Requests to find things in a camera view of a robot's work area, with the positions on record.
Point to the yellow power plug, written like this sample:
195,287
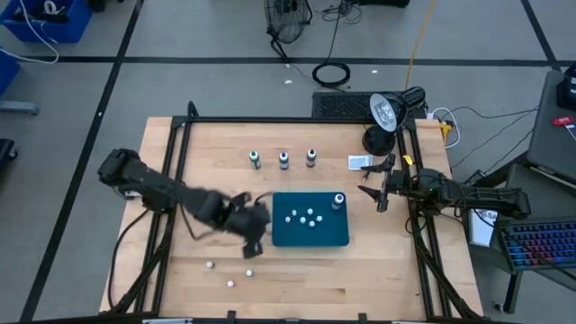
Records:
445,129

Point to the black perforated computer case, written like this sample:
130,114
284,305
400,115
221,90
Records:
337,105

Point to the black desktop device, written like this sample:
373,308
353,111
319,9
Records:
568,90

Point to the grey desk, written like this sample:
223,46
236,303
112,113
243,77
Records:
549,148

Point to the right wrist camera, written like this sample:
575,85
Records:
399,179

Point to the black desk lamp silver shade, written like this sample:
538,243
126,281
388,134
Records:
380,141

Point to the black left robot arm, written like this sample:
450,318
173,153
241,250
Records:
157,189

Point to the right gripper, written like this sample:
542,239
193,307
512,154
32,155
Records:
382,206

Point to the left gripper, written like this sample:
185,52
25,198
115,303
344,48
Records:
249,222

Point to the white printed paper sheet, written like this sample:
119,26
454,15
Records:
481,231

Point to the grey metal base bracket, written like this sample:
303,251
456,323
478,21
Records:
130,195

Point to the small red object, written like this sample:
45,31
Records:
563,121

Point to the large blue-tipped coloring bottle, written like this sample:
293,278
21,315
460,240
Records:
283,160

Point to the yellow frame tag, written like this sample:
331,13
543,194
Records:
407,159

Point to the large black-tipped coloring bottle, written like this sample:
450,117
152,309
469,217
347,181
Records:
311,158

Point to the black floor fan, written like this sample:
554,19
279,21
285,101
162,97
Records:
288,20

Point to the dark grey side table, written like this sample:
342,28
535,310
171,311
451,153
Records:
553,198

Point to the grey metal floor foot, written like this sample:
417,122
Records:
18,108

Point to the black aluminium table frame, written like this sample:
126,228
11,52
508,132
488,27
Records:
292,119

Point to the small white printed card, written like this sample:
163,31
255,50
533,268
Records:
360,162

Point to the large purple-tipped coloring bottle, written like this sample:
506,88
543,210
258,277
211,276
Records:
338,199

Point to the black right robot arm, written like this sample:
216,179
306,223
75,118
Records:
490,198

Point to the black equipment base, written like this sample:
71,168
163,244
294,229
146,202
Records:
382,2

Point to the large green-tipped coloring bottle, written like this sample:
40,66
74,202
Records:
255,159

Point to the black chair base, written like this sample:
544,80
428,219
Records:
5,150

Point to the blue plastic bin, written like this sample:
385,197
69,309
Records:
315,236

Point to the backlit rainbow keyboard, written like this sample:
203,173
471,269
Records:
540,245

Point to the black table edge clamp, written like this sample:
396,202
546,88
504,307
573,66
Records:
231,315
362,317

